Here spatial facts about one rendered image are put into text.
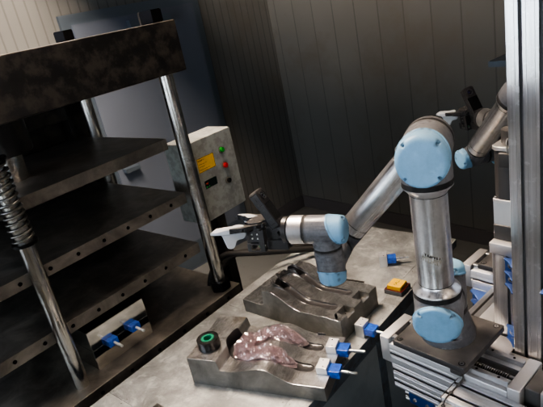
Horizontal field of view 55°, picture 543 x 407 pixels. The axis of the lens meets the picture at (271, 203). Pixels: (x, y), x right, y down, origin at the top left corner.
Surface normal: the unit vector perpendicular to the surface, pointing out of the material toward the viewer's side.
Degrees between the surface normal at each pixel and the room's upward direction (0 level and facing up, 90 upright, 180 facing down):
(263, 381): 90
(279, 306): 90
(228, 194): 90
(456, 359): 0
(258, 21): 90
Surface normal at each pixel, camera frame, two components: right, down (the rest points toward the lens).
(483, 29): -0.72, 0.38
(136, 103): 0.66, 0.15
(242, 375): -0.37, 0.40
